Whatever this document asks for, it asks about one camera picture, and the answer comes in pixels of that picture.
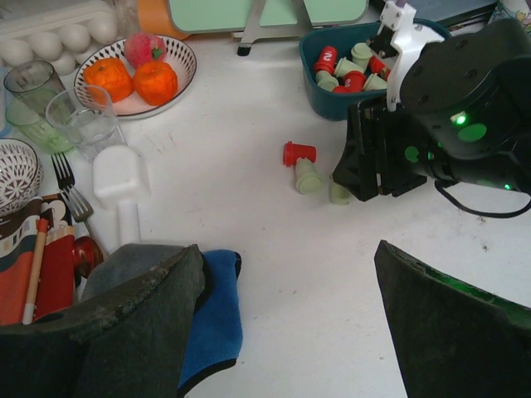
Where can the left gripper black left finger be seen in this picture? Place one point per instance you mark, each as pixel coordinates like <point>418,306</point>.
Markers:
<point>129,341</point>

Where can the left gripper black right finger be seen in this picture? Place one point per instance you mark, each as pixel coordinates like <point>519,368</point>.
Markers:
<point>451,338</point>

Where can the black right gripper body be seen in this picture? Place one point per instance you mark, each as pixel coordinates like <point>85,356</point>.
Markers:
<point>456,109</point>

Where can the blue cloth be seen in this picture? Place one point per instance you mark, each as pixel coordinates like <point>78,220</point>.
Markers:
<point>216,335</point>

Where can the grey cloth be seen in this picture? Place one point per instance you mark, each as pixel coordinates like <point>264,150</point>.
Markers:
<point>127,262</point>

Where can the green capsule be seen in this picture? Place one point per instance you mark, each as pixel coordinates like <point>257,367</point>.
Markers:
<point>344,66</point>
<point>339,195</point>
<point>307,180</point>
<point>326,81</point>
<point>374,82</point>
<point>361,55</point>

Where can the teal plastic storage basket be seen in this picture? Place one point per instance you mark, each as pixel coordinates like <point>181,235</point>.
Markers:
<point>326,104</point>

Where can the red capsule top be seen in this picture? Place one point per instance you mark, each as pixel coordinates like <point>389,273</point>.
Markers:
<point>292,152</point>

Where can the red capsule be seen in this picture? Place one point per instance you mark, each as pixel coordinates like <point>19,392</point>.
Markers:
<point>340,90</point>
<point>292,152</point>
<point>354,81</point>
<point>375,65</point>
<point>326,61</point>

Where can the small white basket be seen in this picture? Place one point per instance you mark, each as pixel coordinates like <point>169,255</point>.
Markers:
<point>21,175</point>

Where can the grey induction cooker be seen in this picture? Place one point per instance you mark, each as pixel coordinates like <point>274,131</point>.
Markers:
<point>449,13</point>

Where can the striped red placemat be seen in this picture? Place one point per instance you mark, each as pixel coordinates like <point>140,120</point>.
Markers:
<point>55,290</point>

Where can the silver fork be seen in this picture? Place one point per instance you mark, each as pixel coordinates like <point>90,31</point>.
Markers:
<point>79,207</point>

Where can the wooden chopsticks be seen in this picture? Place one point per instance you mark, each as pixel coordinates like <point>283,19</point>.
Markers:
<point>29,307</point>

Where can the white plastic scoop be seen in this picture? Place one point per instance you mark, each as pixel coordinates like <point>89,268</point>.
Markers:
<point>120,181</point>

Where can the metal cutting board stand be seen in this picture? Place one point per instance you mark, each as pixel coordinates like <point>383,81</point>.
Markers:
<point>254,30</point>

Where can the clear drinking glass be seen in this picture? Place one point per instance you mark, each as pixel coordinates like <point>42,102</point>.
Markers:
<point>85,116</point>

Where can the orange fruit right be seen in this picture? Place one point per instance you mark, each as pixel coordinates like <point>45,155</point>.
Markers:
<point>155,82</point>

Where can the orange fruit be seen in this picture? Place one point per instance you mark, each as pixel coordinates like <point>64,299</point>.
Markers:
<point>111,75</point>
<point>155,82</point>

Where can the orange fruit left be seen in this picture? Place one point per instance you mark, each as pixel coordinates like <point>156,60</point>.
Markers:
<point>111,75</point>

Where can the green cutting board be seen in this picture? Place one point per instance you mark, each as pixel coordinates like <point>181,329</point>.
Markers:
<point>201,16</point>

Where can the red apple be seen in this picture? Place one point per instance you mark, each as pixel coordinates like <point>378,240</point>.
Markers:
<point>143,47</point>

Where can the egg tray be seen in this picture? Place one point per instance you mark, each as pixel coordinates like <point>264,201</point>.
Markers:
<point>64,33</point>

